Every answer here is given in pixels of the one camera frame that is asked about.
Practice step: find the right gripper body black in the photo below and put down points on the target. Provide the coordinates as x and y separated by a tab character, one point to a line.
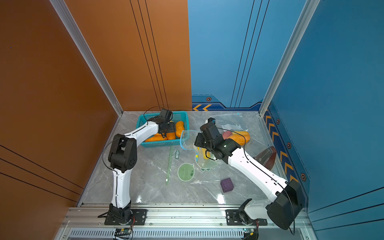
200	141

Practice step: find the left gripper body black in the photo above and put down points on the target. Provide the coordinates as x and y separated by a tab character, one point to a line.
167	129

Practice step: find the red pink mango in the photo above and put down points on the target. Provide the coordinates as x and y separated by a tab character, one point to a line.
226	134

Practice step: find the yellow mango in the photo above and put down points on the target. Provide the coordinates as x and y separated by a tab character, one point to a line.
206	154

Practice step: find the large orange mango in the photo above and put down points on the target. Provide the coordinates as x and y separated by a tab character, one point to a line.
240	137

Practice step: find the clear zip-top bag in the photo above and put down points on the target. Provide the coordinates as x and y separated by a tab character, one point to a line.
241	122
187	142

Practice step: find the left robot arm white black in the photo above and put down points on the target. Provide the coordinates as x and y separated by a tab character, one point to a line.
123	157

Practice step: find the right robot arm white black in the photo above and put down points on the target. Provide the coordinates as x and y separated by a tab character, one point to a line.
285	198

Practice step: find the orange mango front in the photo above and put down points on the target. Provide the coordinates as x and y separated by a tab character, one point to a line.
156	138

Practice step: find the clear bags stack green print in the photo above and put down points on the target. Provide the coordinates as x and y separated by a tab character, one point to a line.
185	172

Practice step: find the purple cube box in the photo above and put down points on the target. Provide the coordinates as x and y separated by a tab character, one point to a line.
227	185

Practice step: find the dark red box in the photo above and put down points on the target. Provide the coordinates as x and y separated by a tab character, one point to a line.
267	157

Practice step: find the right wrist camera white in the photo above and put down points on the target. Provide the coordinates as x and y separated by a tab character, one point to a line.
211	120

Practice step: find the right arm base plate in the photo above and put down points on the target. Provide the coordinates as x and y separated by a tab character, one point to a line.
240	218

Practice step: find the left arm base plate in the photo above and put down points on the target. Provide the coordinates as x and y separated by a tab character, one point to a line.
131	217

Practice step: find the aluminium rail front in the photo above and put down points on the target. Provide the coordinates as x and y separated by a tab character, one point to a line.
158	216

